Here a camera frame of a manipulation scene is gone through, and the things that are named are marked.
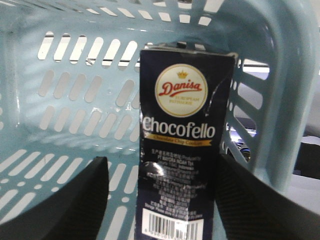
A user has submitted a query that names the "light blue plastic basket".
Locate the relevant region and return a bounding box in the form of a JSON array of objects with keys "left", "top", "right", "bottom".
[{"left": 0, "top": 0, "right": 320, "bottom": 240}]

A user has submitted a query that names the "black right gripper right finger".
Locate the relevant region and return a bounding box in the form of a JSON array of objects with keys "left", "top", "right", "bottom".
[{"left": 215, "top": 154, "right": 320, "bottom": 240}]

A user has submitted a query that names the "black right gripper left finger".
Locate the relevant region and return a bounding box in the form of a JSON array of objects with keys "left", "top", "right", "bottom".
[{"left": 0, "top": 156, "right": 108, "bottom": 240}]

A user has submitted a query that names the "dark blue chocofello cookie box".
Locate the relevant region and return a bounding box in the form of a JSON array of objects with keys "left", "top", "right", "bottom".
[{"left": 134, "top": 45, "right": 237, "bottom": 240}]

